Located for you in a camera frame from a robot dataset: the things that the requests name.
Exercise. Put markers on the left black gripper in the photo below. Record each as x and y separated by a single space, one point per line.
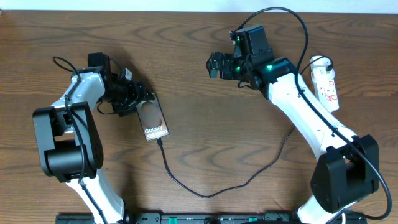
137 96

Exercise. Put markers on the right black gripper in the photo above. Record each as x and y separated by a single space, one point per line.
227 60

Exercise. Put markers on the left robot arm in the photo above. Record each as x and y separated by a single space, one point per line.
68 141

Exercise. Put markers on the white power strip socket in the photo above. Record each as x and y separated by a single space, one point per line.
322 75

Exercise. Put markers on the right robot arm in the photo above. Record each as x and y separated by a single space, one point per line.
347 165

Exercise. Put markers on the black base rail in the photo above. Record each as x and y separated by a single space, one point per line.
156 218

